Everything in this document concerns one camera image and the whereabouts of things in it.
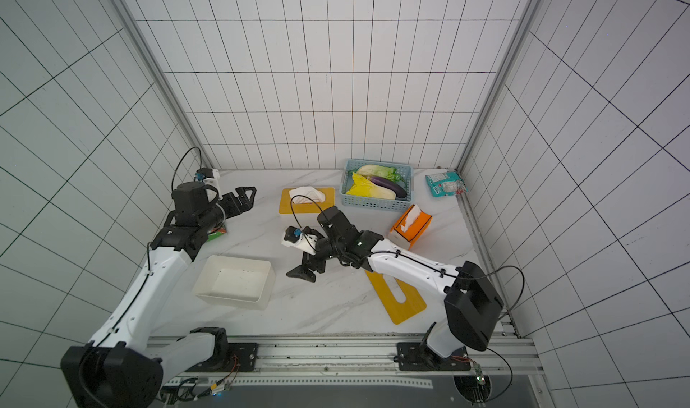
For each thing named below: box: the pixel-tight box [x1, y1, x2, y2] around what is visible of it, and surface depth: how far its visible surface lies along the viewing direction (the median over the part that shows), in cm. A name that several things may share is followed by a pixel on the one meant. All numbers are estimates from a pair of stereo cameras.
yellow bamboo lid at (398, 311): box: [364, 269, 427, 326], surface depth 85 cm
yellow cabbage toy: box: [345, 171, 397, 201], surface depth 105 cm
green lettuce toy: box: [352, 164, 401, 182], surface depth 112 cm
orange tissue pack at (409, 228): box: [388, 204, 434, 250], surface depth 95 cm
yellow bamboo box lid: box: [278, 186, 337, 214], surface depth 99 cm
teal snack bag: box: [424, 171, 469, 197], surface depth 113 cm
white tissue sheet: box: [288, 186, 326, 204], surface depth 96 cm
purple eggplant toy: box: [371, 176, 407, 199], surface depth 109 cm
